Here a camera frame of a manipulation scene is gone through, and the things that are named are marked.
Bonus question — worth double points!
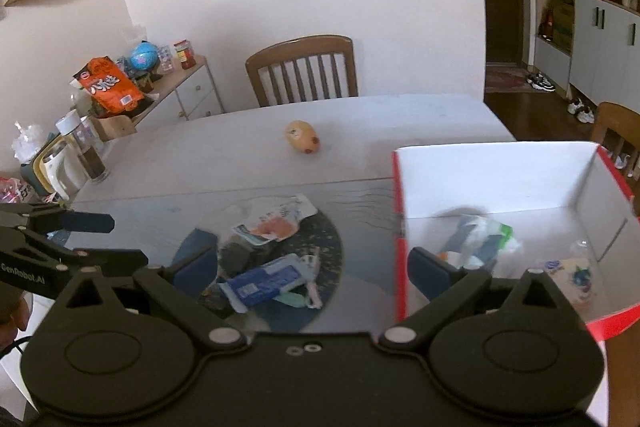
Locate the orange snack bag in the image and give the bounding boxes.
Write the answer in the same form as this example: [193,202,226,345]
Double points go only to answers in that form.
[70,57,147,118]

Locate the green white packet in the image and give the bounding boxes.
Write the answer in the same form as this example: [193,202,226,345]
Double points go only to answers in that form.
[439,214,524,269]

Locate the wooden slatted chair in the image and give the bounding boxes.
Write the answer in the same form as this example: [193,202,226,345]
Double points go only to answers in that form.
[245,35,359,108]

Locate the small black object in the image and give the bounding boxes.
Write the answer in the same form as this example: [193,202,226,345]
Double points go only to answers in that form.
[218,242,252,279]

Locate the yellow mouse toy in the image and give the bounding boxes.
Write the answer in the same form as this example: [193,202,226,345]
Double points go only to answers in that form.
[285,120,321,155]

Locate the door rug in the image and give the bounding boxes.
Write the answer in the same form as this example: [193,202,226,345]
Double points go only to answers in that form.
[485,67,532,94]

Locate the blue globe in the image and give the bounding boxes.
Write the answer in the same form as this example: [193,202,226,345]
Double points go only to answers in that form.
[130,41,160,70]

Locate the white wooden sideboard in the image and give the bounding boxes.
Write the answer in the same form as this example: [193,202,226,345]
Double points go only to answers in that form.
[95,54,226,142]

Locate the beige cardboard piece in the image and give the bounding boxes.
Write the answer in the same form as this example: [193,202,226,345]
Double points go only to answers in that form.
[92,116,139,143]

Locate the white orange sausage packet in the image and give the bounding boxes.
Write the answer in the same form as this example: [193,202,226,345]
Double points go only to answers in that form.
[231,194,319,249]

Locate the small green wrapper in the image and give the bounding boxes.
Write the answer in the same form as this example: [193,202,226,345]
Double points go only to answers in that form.
[272,288,322,311]

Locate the grey cabinet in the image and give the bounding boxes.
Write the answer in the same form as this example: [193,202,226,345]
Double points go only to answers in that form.
[567,0,640,118]

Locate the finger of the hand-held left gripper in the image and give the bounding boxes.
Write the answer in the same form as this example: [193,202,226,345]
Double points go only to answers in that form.
[0,202,115,235]
[0,227,149,280]

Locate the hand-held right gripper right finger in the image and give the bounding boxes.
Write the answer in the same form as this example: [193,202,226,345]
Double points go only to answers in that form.
[377,247,577,352]

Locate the black cable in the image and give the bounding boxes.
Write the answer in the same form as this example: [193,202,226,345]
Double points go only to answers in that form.
[0,336,32,360]

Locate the glass bottle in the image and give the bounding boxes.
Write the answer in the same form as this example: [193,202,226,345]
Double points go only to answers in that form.
[55,109,111,184]

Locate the black sneakers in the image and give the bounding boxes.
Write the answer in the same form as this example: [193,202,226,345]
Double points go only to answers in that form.
[527,72,556,93]

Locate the red cardboard box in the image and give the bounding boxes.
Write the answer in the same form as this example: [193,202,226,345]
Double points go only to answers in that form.
[391,142,640,343]

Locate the white kettle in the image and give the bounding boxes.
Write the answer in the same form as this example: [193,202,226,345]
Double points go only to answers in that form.
[40,142,89,202]

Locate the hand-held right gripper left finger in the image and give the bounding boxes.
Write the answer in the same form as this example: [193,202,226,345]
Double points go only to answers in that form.
[54,231,249,353]

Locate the blue snack packet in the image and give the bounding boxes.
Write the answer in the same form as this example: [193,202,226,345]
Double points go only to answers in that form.
[218,254,321,314]

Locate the clear plastic bag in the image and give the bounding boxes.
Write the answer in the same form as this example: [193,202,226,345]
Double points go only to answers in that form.
[11,122,47,164]

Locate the red jar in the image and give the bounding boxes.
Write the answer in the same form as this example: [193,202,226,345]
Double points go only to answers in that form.
[173,39,197,70]

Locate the blue print tissue pack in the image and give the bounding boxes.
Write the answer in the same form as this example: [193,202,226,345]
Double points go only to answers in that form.
[530,257,599,309]

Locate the dark round mat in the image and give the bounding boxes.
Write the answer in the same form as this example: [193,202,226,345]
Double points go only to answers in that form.
[170,202,346,334]

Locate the white sneakers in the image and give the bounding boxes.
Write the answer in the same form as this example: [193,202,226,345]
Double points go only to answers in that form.
[567,99,596,124]

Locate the person's left hand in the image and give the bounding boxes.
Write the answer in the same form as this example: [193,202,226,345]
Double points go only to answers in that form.
[0,294,32,333]

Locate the white marble desktop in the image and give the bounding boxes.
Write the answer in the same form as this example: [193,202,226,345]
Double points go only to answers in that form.
[45,94,521,338]

